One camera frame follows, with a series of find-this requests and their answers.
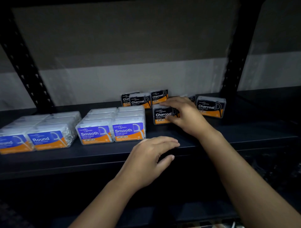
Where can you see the person's right forearm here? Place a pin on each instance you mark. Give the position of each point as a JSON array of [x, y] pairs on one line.
[[247, 188]]

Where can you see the group of floss boxes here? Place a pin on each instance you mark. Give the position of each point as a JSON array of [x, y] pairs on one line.
[[47, 139]]

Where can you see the person's left hand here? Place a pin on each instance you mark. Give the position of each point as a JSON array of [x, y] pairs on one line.
[[143, 164]]

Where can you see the black label dental floss box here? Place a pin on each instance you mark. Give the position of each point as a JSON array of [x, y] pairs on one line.
[[124, 99], [162, 116]]

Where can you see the dark metal shelf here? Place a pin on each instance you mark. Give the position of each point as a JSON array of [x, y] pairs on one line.
[[70, 162]]

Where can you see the person's left forearm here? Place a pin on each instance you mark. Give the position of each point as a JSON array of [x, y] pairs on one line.
[[103, 206]]

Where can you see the person's right hand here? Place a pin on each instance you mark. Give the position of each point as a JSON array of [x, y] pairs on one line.
[[192, 119]]

